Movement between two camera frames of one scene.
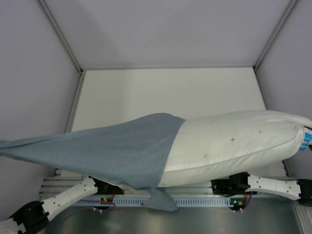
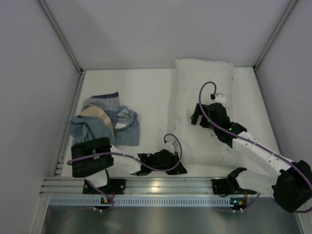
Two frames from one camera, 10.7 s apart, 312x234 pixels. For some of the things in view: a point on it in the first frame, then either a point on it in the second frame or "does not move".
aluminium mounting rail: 52,186 does not move
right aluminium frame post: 291,6 does not move
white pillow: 215,146 → 201,146
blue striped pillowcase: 132,153 → 102,116
